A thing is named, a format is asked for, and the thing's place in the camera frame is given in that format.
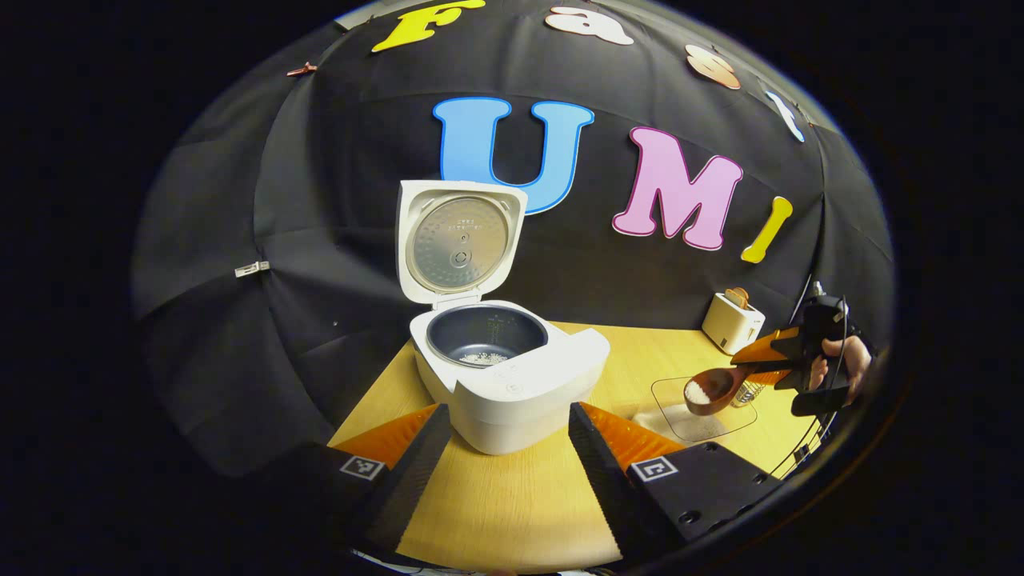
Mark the brown wooden spoon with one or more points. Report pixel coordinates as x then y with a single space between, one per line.
724 386

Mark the white backdrop clip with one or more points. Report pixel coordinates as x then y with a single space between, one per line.
251 270

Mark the white rice cooker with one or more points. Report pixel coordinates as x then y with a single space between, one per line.
520 400

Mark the white rice grains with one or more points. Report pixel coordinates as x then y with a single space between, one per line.
484 358

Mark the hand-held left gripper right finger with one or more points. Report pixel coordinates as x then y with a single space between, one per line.
600 480

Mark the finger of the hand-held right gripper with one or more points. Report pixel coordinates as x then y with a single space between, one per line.
772 377
772 348

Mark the clear plastic container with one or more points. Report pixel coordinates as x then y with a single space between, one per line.
740 416

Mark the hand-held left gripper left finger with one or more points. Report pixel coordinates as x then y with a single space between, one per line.
416 472

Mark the copper backdrop clip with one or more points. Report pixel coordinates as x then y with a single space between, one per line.
302 70

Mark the white rice spoonful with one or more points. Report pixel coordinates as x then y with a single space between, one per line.
698 392

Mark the white toaster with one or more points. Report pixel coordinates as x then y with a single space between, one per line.
732 328

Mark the toast slice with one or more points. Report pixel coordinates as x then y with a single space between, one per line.
742 296
732 300

